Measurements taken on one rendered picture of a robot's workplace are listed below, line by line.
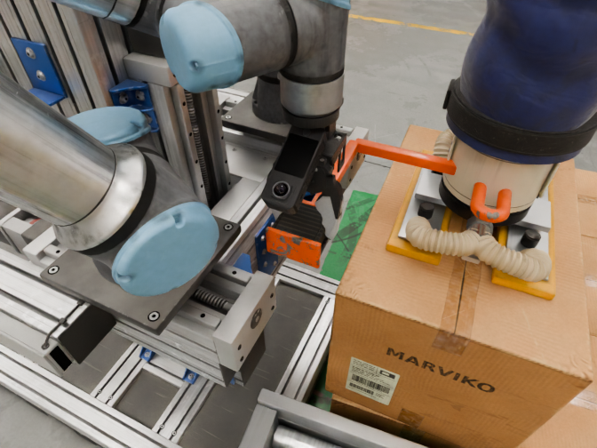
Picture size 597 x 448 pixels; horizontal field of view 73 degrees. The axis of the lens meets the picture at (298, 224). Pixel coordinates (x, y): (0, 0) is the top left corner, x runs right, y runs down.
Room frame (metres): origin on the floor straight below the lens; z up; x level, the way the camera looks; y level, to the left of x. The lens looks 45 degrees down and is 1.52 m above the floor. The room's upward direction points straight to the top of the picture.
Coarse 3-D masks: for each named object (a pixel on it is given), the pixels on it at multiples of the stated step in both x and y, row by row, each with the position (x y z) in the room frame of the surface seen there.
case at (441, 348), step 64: (384, 192) 0.68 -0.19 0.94; (576, 192) 0.68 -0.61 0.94; (384, 256) 0.50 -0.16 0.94; (448, 256) 0.50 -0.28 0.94; (576, 256) 0.50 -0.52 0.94; (384, 320) 0.38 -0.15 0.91; (448, 320) 0.36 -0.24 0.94; (512, 320) 0.36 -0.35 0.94; (576, 320) 0.36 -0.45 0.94; (384, 384) 0.37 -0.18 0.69; (448, 384) 0.32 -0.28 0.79; (512, 384) 0.29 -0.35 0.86; (576, 384) 0.26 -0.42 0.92
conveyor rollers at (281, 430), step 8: (280, 424) 0.34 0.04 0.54; (280, 432) 0.32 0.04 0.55; (288, 432) 0.32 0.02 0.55; (296, 432) 0.32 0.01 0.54; (280, 440) 0.30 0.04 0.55; (288, 440) 0.30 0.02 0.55; (296, 440) 0.30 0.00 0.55; (304, 440) 0.30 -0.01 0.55; (312, 440) 0.30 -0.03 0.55; (320, 440) 0.31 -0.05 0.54
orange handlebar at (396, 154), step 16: (352, 144) 0.66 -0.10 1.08; (368, 144) 0.66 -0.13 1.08; (384, 144) 0.66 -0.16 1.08; (352, 160) 0.63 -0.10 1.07; (400, 160) 0.63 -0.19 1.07; (416, 160) 0.62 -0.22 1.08; (432, 160) 0.61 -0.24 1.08; (448, 160) 0.61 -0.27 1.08; (336, 176) 0.56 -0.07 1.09; (480, 192) 0.52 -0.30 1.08; (480, 208) 0.48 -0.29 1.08; (496, 208) 0.49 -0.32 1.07
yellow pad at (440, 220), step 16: (416, 176) 0.71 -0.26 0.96; (400, 208) 0.61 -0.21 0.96; (416, 208) 0.60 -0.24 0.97; (432, 208) 0.58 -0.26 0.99; (448, 208) 0.61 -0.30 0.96; (400, 224) 0.56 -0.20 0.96; (432, 224) 0.56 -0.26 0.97; (448, 224) 0.56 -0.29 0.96; (400, 240) 0.52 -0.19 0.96; (416, 256) 0.49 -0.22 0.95; (432, 256) 0.48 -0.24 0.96
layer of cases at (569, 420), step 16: (576, 176) 1.25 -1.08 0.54; (592, 176) 1.25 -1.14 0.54; (592, 192) 1.15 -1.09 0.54; (592, 208) 1.07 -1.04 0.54; (592, 224) 0.99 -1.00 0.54; (592, 240) 0.91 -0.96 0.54; (592, 256) 0.84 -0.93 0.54; (592, 272) 0.78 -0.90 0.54; (592, 288) 0.72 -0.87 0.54; (592, 304) 0.66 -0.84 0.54; (592, 320) 0.61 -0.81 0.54; (592, 336) 0.56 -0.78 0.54; (592, 352) 0.52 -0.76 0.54; (592, 384) 0.43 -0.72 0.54; (336, 400) 0.39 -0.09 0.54; (576, 400) 0.39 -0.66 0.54; (592, 400) 0.39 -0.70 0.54; (352, 416) 0.38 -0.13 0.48; (368, 416) 0.37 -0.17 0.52; (384, 416) 0.36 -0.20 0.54; (560, 416) 0.36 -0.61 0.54; (576, 416) 0.36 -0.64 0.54; (592, 416) 0.36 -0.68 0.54; (400, 432) 0.34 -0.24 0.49; (416, 432) 0.33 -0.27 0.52; (544, 432) 0.32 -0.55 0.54; (560, 432) 0.32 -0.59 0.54; (576, 432) 0.32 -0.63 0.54; (592, 432) 0.32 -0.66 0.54
